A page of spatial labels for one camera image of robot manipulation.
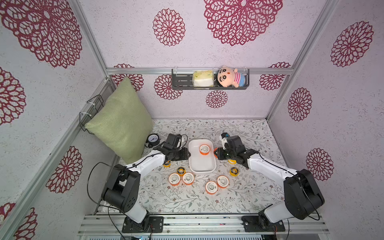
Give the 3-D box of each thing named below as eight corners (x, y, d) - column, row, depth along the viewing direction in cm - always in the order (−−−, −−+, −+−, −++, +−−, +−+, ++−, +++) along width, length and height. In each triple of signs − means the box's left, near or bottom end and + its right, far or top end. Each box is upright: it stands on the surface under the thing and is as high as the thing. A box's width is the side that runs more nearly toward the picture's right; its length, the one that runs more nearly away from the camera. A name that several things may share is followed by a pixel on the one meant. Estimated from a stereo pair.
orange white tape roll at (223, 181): (217, 188, 88) (218, 186, 86) (216, 176, 92) (217, 175, 90) (229, 188, 88) (230, 186, 86) (227, 176, 92) (228, 175, 90)
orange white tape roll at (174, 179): (168, 185, 89) (168, 184, 87) (169, 174, 93) (169, 173, 91) (179, 185, 88) (179, 184, 87) (180, 174, 93) (180, 173, 91)
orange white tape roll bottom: (205, 194, 85) (205, 192, 84) (204, 182, 90) (205, 180, 88) (218, 194, 85) (218, 192, 84) (217, 182, 90) (217, 180, 88)
